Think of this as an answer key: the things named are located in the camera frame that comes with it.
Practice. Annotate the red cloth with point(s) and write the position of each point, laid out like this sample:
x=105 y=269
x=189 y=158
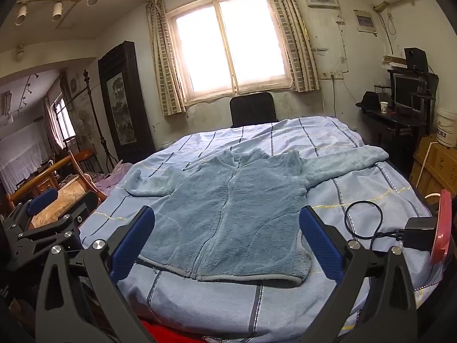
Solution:
x=167 y=336

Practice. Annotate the black hat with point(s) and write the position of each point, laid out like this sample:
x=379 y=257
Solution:
x=369 y=100

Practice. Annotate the black equipment rack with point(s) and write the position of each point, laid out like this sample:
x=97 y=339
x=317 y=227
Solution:
x=389 y=128

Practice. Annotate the black chair back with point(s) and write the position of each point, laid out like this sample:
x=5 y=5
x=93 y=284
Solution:
x=253 y=109

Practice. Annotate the light blue striped bed sheet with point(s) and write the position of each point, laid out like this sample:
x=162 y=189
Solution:
x=214 y=307

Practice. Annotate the purple cloth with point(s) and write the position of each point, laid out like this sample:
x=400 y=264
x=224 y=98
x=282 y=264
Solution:
x=110 y=182

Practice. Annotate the blue fleece jacket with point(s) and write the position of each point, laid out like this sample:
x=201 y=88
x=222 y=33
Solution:
x=242 y=214

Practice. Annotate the window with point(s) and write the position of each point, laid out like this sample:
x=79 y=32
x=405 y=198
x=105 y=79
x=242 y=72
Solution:
x=228 y=43

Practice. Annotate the black speaker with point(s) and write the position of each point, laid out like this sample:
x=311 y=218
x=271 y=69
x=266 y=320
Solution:
x=416 y=59

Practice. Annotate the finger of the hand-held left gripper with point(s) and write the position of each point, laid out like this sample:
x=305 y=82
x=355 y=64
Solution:
x=53 y=228
x=43 y=200

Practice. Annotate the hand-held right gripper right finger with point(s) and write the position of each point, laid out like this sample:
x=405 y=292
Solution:
x=321 y=243

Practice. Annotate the metal coat stand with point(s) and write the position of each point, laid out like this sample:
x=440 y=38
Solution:
x=93 y=114

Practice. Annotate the black power adapter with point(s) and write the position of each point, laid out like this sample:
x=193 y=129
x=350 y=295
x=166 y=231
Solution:
x=419 y=234

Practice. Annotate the checked curtain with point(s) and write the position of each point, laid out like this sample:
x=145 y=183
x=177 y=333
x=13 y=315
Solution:
x=296 y=43
x=162 y=60

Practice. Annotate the computer monitor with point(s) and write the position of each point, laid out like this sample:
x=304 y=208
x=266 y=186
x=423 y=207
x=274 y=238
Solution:
x=407 y=93

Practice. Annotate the wooden armchair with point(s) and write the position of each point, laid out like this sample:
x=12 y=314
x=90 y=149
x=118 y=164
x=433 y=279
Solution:
x=68 y=194

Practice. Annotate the white paper cup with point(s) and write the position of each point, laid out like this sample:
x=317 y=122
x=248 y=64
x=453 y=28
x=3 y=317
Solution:
x=384 y=108

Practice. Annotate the white standing fan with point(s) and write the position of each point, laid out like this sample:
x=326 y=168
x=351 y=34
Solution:
x=85 y=119

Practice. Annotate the red plastic disc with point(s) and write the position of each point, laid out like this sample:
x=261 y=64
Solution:
x=442 y=228

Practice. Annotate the wall power socket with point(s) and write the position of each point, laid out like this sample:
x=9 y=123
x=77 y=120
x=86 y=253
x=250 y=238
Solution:
x=332 y=75

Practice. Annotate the white sheer curtain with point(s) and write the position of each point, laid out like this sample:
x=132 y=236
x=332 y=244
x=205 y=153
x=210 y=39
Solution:
x=21 y=150

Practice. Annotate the white electrical panel box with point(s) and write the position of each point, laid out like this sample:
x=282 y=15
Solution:
x=365 y=21

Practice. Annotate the dark framed painting panel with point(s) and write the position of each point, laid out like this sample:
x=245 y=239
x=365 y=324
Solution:
x=119 y=107

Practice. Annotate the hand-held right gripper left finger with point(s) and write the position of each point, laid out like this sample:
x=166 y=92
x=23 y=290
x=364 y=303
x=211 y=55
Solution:
x=132 y=239

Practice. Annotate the cardboard box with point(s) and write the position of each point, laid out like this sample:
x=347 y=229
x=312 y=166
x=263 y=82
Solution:
x=439 y=168

